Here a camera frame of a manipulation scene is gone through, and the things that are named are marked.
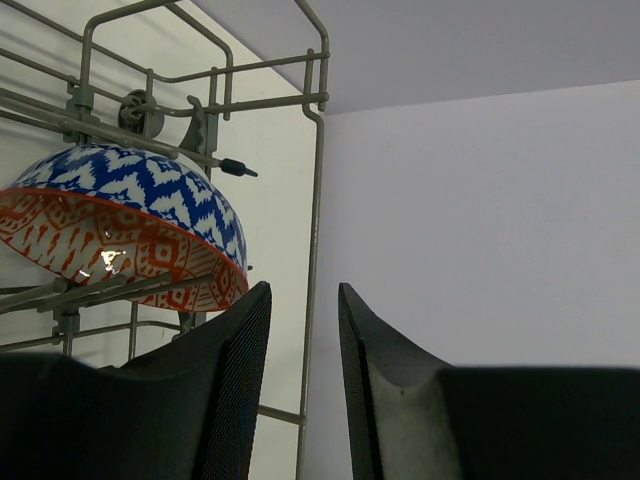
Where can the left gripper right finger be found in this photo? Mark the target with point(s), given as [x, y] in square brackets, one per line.
[412, 415]

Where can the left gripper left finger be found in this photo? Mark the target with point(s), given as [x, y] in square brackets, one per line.
[186, 410]

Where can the red patterned bowl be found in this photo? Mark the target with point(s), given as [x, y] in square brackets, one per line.
[95, 211]

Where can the grey wire dish rack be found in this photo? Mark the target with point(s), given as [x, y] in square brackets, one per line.
[161, 77]

